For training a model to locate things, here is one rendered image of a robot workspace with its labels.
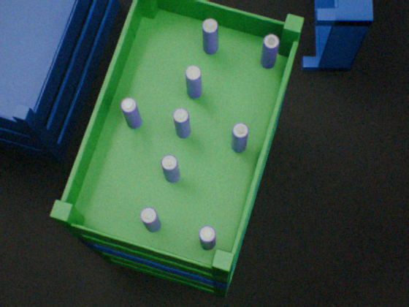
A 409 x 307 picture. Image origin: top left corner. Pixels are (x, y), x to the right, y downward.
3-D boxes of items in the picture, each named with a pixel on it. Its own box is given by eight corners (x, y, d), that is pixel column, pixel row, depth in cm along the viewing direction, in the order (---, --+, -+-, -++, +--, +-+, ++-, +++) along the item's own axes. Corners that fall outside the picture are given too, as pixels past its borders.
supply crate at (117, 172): (143, 3, 94) (136, -29, 86) (298, 45, 92) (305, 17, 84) (63, 228, 87) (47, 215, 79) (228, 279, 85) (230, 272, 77)
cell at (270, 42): (262, 53, 91) (266, 31, 85) (277, 57, 91) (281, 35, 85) (258, 66, 91) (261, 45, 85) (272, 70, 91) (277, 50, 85)
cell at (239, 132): (233, 136, 89) (234, 119, 83) (248, 140, 89) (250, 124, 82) (228, 150, 88) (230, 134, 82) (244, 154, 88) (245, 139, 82)
